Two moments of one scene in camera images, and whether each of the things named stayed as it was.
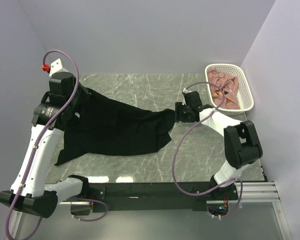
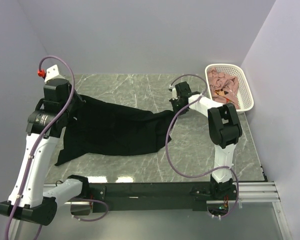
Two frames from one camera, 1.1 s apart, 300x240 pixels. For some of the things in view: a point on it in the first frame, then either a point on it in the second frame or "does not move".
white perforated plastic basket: (244, 96) does not move
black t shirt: (102, 126) does not move
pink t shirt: (230, 85) does not move
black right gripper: (179, 107) to (173, 103)
